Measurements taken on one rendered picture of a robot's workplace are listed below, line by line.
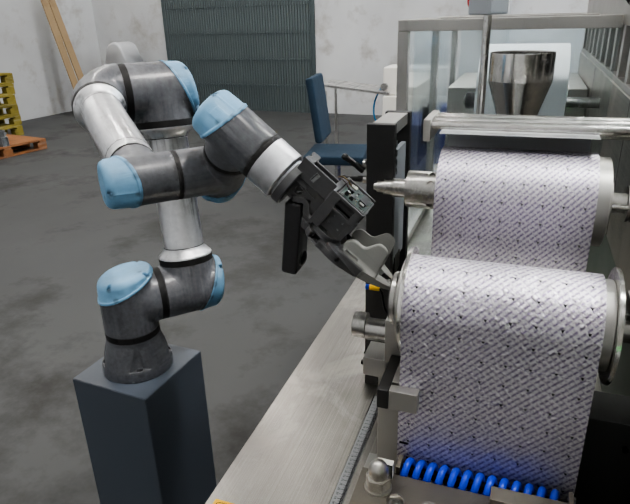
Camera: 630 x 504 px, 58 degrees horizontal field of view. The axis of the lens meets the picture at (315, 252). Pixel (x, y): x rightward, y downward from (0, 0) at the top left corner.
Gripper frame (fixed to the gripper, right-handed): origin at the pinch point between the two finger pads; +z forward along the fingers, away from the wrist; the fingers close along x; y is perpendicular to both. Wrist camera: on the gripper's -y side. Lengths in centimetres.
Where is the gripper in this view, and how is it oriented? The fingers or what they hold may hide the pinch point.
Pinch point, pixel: (382, 282)
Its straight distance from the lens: 82.9
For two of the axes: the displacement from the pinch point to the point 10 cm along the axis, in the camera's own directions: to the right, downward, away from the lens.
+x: 3.4, -3.6, 8.7
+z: 7.4, 6.7, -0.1
